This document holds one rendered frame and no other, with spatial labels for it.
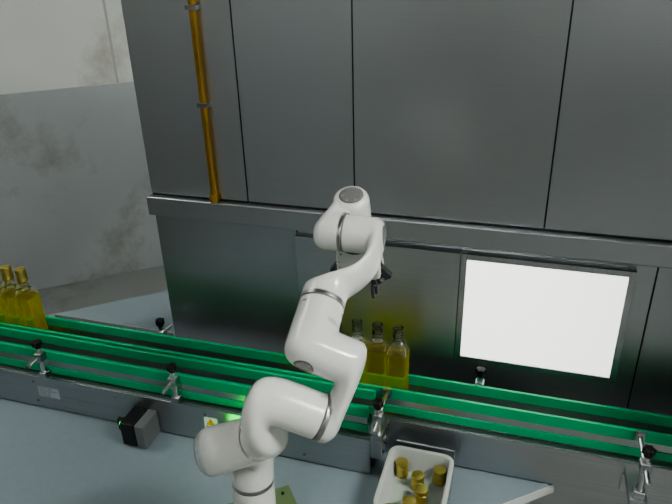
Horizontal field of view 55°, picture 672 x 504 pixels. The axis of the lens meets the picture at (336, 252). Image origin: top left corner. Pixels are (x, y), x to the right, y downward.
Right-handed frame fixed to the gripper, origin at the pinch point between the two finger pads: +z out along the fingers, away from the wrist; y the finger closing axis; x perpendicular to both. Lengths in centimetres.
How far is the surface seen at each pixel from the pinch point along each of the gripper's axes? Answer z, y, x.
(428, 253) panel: 12.4, -11.4, -24.9
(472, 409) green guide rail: 41.1, -26.9, 3.1
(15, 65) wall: 55, 256, -183
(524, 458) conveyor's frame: 52, -41, 9
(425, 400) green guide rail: 40.9, -14.4, 2.8
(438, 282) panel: 20.3, -14.4, -21.9
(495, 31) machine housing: -40, -24, -47
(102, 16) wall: 44, 215, -222
